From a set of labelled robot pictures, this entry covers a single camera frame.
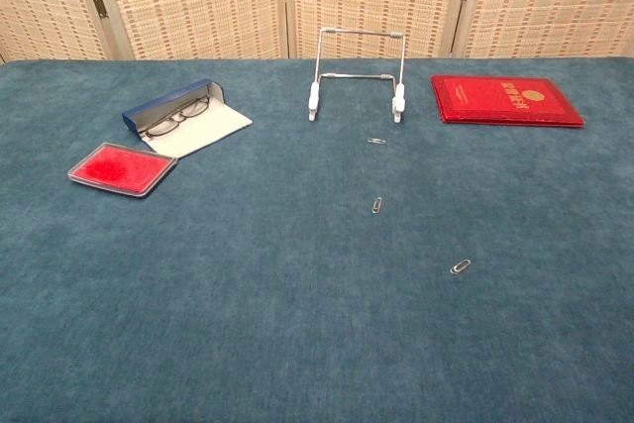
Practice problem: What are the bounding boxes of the black framed eyeglasses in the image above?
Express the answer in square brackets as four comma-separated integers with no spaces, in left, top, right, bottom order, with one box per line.
[143,97,211,140]

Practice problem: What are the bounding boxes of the red certificate folder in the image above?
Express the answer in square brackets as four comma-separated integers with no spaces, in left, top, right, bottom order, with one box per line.
[430,73,586,130]

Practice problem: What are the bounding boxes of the open blue glasses case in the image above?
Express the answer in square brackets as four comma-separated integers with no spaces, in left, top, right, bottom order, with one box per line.
[122,77,255,160]

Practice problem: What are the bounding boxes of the white wire book stand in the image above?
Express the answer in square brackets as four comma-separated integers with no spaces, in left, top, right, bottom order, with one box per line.
[305,26,408,124]

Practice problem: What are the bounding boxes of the red ink pad box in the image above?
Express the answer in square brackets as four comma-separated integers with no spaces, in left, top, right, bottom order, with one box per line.
[66,142,179,200]

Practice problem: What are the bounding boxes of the blue table cloth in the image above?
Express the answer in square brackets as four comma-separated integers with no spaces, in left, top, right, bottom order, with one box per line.
[0,56,634,423]

